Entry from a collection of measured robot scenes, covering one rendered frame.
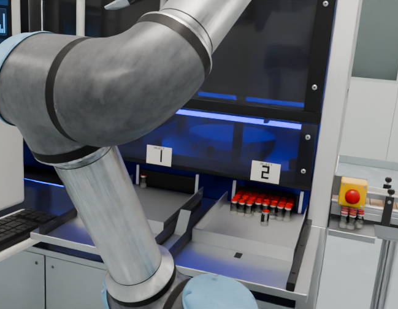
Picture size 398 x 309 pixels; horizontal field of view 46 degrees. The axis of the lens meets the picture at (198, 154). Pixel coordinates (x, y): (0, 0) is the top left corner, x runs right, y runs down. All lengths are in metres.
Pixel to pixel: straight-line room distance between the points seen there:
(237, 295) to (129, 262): 0.17
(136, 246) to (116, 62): 0.32
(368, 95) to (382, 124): 0.39
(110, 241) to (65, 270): 1.14
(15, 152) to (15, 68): 1.10
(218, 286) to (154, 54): 0.42
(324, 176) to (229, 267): 0.42
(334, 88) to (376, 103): 4.64
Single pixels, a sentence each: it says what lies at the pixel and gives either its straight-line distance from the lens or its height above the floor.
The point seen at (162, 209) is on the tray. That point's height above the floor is 0.88.
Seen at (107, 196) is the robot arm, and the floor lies 1.18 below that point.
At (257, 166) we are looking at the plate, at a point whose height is 1.03.
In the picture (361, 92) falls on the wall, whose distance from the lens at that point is 5.95.
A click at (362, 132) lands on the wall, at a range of 6.01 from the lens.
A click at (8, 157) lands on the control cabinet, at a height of 0.98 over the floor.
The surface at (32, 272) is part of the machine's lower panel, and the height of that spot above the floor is 0.50.
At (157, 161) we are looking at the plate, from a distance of 1.48.
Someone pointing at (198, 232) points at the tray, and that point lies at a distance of 1.21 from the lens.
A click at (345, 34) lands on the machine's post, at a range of 1.32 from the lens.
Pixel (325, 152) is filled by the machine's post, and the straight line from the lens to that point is 1.35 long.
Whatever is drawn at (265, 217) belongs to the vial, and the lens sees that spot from 1.35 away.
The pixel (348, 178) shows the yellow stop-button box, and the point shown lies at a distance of 1.40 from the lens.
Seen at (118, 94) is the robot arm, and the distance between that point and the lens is 0.45.
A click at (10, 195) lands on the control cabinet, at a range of 1.65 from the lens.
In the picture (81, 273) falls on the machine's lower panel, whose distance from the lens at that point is 1.77.
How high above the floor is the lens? 1.39
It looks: 14 degrees down
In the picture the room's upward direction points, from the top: 4 degrees clockwise
